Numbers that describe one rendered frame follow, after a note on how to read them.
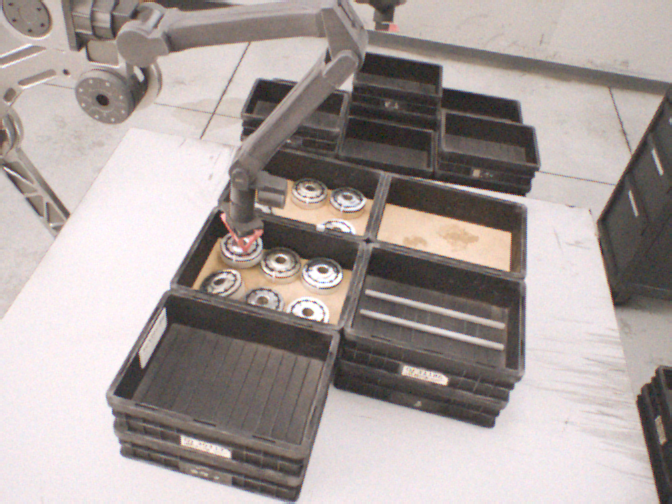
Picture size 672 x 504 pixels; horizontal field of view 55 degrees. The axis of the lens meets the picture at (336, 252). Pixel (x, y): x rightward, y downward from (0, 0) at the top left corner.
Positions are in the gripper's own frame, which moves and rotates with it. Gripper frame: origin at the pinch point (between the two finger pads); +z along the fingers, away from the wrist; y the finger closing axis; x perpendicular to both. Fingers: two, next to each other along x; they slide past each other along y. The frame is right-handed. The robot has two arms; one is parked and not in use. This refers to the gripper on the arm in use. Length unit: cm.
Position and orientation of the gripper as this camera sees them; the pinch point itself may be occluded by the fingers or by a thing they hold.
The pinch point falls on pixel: (240, 242)
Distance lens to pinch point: 160.7
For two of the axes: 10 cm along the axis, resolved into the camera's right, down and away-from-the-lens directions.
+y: -5.2, -6.6, 5.4
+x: -8.4, 2.9, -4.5
